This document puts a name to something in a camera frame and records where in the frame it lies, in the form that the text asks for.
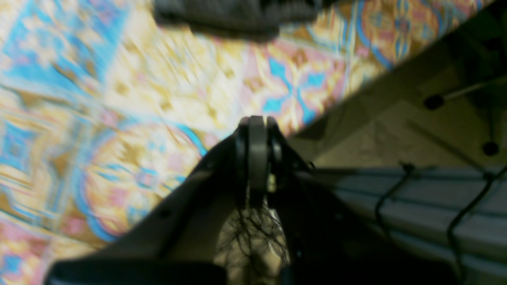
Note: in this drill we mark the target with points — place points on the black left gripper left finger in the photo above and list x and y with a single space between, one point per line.
174 244

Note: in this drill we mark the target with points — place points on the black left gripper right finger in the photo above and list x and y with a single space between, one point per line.
327 243

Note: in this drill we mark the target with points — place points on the grey t-shirt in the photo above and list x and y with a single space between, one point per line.
257 20

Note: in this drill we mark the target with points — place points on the patterned tablecloth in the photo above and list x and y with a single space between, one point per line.
104 112

